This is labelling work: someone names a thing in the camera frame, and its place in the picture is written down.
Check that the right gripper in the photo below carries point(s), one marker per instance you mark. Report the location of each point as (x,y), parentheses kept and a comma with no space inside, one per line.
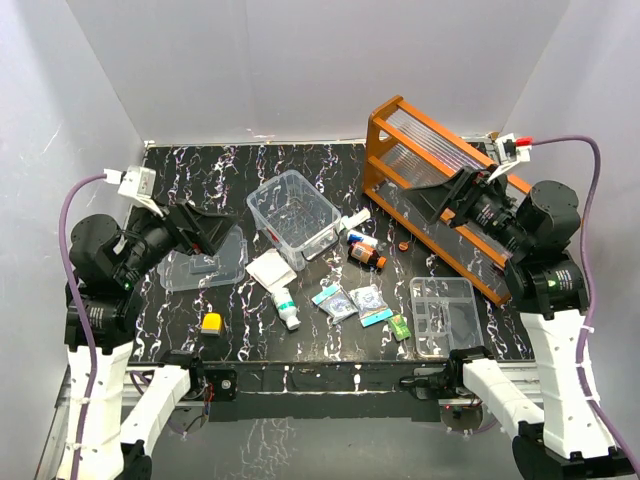
(450,192)

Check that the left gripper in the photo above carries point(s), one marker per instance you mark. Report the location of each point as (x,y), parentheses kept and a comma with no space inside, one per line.
(207,225)

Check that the white gauze packet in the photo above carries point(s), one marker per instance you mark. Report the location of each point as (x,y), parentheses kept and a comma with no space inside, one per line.
(271,271)

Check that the brown bottle orange cap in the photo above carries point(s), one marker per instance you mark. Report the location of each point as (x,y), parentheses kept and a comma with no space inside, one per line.
(367,255)

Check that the clear plastic storage box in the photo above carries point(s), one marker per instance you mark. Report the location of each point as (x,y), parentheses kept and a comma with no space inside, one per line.
(298,220)

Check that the blue white bandage roll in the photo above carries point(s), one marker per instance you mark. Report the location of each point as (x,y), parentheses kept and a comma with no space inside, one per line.
(354,236)

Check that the white bottle green label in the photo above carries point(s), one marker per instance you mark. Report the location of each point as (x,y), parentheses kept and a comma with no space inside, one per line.
(286,308)

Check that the blue sachet pack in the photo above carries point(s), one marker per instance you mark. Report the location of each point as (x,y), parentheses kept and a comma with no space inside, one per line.
(336,303)
(370,304)

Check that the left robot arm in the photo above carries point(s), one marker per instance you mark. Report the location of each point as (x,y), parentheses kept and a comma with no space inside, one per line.
(105,263)

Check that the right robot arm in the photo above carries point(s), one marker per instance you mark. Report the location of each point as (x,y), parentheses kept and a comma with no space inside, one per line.
(565,436)

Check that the clear plastic box lid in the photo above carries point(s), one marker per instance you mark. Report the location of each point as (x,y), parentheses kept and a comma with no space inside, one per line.
(180,272)

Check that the orange wooden shelf rack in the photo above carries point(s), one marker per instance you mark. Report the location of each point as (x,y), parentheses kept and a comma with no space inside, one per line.
(404,149)

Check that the white wrapped swab packet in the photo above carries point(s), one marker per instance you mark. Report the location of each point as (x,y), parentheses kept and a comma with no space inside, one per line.
(360,217)

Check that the yellow orange small box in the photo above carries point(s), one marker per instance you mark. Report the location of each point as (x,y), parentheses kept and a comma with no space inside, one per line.
(212,324)

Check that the clear compartment tray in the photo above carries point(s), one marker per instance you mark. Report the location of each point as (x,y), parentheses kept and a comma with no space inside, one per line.
(445,316)

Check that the small green packet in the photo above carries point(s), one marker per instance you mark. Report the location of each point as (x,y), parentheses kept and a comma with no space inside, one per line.
(399,327)

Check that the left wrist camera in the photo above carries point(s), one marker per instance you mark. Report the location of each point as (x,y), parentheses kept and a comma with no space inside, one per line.
(136,184)

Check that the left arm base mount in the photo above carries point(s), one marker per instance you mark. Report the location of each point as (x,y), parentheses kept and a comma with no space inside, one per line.
(204,383)

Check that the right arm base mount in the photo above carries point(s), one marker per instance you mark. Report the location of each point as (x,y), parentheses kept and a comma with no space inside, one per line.
(446,383)

